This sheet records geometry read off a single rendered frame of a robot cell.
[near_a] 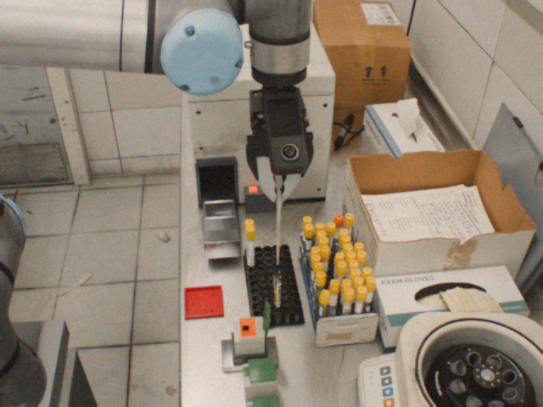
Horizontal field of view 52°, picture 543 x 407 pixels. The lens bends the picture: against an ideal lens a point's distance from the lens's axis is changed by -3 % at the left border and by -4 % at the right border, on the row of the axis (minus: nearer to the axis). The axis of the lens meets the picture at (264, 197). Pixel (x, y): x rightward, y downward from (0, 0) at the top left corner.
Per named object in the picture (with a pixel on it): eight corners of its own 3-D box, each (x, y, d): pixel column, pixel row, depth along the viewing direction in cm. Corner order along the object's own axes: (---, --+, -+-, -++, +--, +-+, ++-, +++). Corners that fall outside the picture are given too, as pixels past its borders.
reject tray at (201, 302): (184, 290, 104) (183, 287, 103) (221, 287, 104) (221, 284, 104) (184, 320, 99) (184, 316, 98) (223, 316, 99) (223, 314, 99)
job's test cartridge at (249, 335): (234, 342, 93) (232, 318, 89) (263, 340, 94) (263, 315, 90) (235, 363, 90) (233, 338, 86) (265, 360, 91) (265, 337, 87)
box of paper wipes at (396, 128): (363, 126, 146) (368, 82, 138) (405, 122, 148) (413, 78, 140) (393, 178, 129) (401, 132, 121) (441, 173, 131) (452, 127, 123)
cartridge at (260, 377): (243, 383, 89) (242, 359, 85) (273, 381, 89) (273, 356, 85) (245, 406, 86) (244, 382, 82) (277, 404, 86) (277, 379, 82)
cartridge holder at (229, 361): (221, 344, 95) (220, 331, 92) (275, 341, 95) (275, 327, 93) (222, 372, 91) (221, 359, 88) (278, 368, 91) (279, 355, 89)
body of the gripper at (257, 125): (299, 123, 84) (303, 47, 76) (309, 157, 77) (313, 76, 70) (248, 125, 83) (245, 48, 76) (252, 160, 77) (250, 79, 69)
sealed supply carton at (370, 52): (309, 56, 177) (312, -2, 165) (384, 57, 177) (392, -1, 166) (316, 107, 153) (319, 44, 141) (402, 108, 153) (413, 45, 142)
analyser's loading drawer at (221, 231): (202, 190, 123) (200, 170, 120) (233, 187, 124) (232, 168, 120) (204, 259, 107) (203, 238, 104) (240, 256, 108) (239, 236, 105)
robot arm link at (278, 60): (315, 44, 67) (245, 47, 66) (313, 79, 70) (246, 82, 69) (305, 19, 73) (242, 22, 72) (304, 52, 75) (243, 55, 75)
